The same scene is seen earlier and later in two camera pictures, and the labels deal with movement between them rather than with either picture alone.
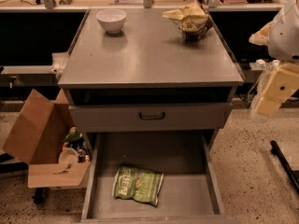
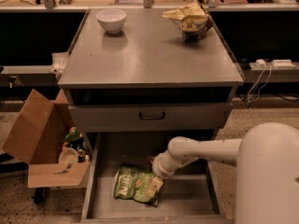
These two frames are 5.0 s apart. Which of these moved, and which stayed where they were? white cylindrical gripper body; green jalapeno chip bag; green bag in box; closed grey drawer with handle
Moved: white cylindrical gripper body
Stayed: green jalapeno chip bag; closed grey drawer with handle; green bag in box
